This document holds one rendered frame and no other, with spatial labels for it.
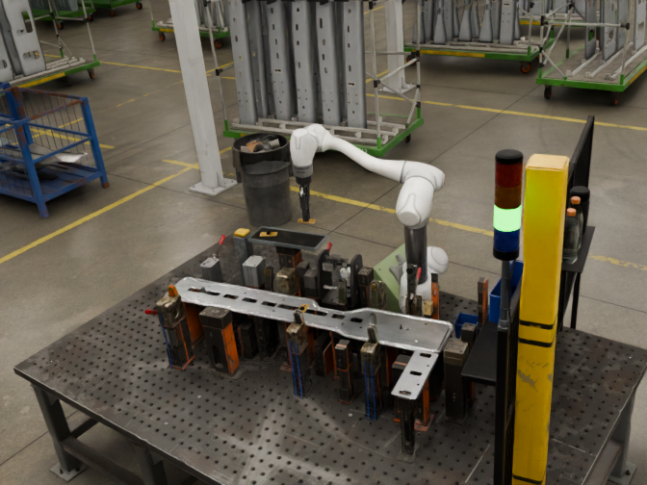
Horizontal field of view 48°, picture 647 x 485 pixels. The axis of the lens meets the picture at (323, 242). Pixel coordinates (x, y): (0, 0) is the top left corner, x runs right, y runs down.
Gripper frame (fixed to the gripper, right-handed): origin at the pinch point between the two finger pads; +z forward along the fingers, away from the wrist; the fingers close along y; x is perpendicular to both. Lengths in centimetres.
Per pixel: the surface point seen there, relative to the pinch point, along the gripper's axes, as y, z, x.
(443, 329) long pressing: 49, 25, 69
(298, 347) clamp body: 62, 31, 10
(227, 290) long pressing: 25, 30, -34
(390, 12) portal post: -623, 45, -43
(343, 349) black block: 65, 27, 30
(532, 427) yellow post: 115, 11, 101
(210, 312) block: 48, 27, -34
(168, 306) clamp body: 49, 25, -53
